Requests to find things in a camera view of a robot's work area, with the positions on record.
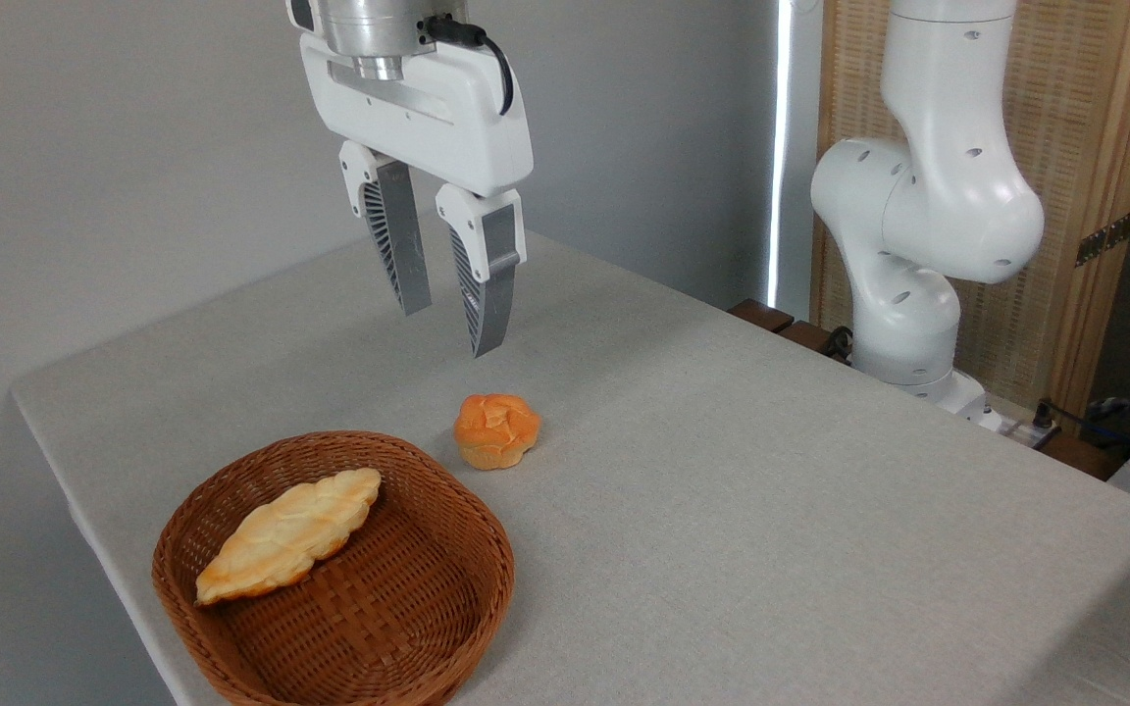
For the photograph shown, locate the grey tablecloth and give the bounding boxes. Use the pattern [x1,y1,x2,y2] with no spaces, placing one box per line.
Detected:
[11,221,1130,706]

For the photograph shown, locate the metal screen hinge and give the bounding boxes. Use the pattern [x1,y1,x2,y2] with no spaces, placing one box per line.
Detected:
[1075,210,1130,269]

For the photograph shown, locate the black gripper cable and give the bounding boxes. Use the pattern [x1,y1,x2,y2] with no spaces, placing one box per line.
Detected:
[424,14,516,118]

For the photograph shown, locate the brown wicker basket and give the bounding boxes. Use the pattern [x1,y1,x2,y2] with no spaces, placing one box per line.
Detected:
[152,430,516,706]

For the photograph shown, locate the round orange bread bun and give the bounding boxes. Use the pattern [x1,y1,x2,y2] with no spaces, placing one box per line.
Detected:
[453,393,542,472]

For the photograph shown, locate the black power cable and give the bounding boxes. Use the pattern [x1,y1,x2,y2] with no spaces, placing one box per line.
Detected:
[1034,396,1130,464]

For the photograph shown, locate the white power strip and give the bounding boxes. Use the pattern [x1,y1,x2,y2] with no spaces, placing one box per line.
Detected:
[975,406,1062,453]

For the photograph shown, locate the long braided bread loaf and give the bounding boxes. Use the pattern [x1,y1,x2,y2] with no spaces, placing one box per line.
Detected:
[194,467,384,607]

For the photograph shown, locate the dark brown wooden block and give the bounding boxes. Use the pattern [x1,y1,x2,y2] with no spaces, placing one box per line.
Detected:
[779,320,852,367]
[728,298,797,335]
[1036,429,1128,482]

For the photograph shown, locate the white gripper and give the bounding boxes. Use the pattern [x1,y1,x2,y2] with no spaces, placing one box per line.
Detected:
[299,32,535,359]

